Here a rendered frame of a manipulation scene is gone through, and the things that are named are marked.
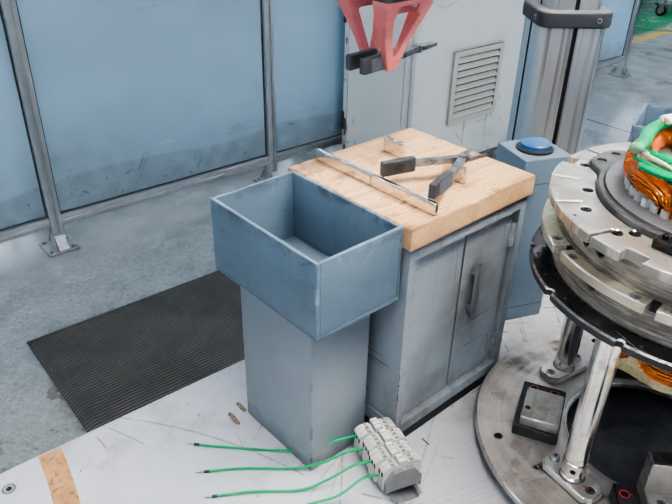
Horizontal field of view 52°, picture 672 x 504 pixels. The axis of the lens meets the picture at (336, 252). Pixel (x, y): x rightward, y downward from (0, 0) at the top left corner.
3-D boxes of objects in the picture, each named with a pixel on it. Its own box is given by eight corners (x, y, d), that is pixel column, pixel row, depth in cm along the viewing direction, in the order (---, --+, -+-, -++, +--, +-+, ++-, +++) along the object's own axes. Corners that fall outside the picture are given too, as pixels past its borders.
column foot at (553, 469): (556, 454, 75) (558, 448, 75) (605, 496, 71) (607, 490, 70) (537, 465, 74) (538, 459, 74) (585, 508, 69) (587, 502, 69)
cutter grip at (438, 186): (434, 200, 66) (436, 185, 66) (426, 198, 67) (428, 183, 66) (452, 186, 69) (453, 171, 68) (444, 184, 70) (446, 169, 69)
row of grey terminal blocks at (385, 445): (426, 494, 73) (430, 466, 71) (386, 508, 71) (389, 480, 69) (384, 430, 81) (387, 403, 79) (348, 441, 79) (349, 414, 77)
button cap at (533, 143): (556, 151, 89) (558, 143, 89) (530, 154, 88) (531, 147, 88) (539, 140, 93) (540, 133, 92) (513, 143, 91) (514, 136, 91)
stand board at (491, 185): (410, 253, 65) (412, 230, 64) (287, 186, 77) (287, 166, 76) (532, 194, 77) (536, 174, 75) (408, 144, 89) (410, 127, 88)
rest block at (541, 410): (562, 403, 80) (566, 389, 79) (556, 435, 76) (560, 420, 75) (526, 393, 81) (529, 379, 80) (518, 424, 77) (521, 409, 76)
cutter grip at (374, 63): (364, 75, 68) (364, 59, 67) (358, 74, 69) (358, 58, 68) (391, 68, 71) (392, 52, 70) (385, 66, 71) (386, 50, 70)
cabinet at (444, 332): (394, 446, 79) (411, 251, 65) (293, 365, 91) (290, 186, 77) (497, 373, 90) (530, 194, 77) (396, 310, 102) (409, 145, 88)
